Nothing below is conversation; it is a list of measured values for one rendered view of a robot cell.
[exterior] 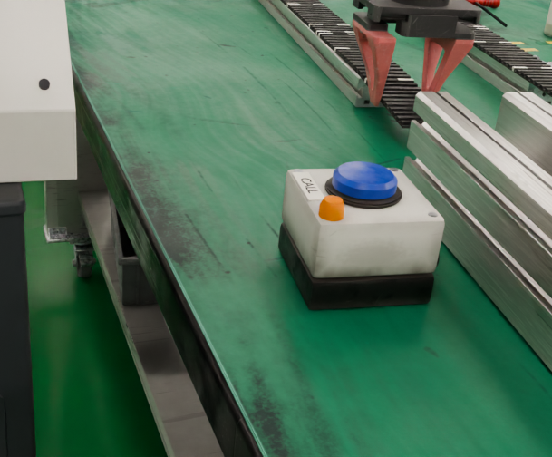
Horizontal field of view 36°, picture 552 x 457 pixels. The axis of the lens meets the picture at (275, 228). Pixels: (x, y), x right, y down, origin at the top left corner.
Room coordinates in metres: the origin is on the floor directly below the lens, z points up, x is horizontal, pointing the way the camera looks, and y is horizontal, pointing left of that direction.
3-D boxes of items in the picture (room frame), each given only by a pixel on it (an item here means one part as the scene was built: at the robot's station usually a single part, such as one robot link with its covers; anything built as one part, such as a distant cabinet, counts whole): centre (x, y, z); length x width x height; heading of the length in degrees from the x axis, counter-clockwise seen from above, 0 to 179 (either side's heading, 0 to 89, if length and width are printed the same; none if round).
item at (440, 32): (0.79, -0.12, 0.85); 0.07 x 0.07 x 0.09; 16
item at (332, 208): (0.44, -0.03, 0.85); 0.02 x 0.02 x 0.01
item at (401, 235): (0.48, -0.06, 0.81); 0.10 x 0.08 x 0.06; 106
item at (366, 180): (0.48, -0.05, 0.84); 0.04 x 0.04 x 0.02
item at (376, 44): (0.78, -0.09, 0.85); 0.07 x 0.07 x 0.09; 16
